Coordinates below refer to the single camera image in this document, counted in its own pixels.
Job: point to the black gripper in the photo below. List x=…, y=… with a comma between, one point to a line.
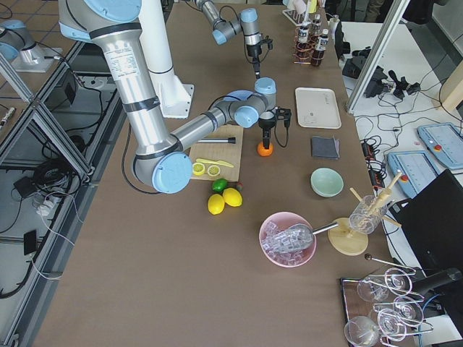
x=253, y=50
x=266, y=124

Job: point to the orange mandarin fruit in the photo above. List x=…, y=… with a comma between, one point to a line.
x=264, y=151

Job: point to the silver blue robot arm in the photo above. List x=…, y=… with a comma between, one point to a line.
x=226, y=23
x=132, y=37

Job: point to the steel muddler black tip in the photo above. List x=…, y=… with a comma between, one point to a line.
x=218, y=140

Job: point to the bamboo cutting board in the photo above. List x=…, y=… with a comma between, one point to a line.
x=228, y=152

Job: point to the dark bottle white cap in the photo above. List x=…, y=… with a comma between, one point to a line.
x=302, y=39
x=319, y=49
x=316, y=25

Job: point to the yellow plastic knife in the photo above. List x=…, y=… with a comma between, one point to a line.
x=215, y=162

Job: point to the grey folded cloth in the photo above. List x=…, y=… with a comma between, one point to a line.
x=325, y=147

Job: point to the cream rabbit tray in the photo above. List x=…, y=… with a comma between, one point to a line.
x=317, y=108

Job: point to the lemon half slice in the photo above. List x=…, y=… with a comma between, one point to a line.
x=213, y=170
x=198, y=169

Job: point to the green lime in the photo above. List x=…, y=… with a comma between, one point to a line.
x=219, y=185

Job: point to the yellow lemon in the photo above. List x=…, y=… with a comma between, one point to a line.
x=232, y=197
x=216, y=204

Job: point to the mint green bowl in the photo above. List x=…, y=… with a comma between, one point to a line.
x=326, y=182

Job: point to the pink bowl of ice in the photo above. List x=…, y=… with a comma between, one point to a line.
x=275, y=224

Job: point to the steel ice scoop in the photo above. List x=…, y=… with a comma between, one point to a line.
x=299, y=237

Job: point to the wooden cup tree stand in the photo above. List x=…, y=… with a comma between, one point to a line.
x=352, y=243

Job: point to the clear glass tumbler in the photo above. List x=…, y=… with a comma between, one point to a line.
x=364, y=219

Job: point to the blue teach pendant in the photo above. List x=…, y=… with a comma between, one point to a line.
x=417, y=167
x=444, y=142

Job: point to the copper wire bottle rack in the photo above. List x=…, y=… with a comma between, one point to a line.
x=311, y=42

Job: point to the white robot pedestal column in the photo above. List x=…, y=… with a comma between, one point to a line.
x=175, y=97

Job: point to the wire wine glass rack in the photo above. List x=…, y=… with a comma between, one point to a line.
x=382, y=309

